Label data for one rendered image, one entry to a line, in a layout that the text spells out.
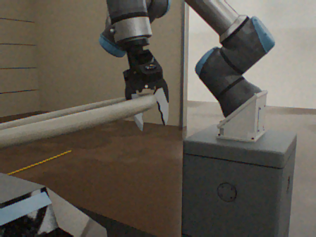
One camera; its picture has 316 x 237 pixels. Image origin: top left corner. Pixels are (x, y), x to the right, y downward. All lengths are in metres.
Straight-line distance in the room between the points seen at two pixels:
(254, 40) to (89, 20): 5.72
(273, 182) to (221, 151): 0.22
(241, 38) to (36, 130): 0.99
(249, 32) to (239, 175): 0.55
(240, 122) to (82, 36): 5.87
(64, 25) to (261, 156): 6.42
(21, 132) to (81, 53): 6.50
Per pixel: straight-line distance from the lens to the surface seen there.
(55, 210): 0.95
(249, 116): 1.35
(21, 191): 0.96
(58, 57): 7.46
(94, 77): 6.81
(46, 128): 0.52
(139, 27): 0.77
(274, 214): 1.33
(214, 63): 1.40
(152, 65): 0.70
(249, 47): 1.36
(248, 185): 1.31
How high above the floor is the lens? 1.17
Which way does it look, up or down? 11 degrees down
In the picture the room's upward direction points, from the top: straight up
